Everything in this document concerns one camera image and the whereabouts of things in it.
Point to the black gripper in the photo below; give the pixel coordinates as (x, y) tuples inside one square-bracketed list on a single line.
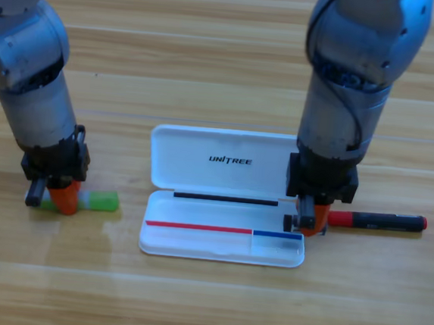
[(322, 179), (57, 160)]

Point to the green and white pen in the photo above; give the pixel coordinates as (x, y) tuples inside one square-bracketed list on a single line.
[(99, 201)]

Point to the red and black whiteboard marker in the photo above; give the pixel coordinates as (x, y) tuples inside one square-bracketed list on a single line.
[(379, 221)]

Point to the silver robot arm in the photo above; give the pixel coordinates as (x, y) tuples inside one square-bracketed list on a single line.
[(28, 58), (345, 86)]

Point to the white Unitree pencil case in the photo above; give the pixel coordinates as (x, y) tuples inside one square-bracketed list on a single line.
[(219, 178)]

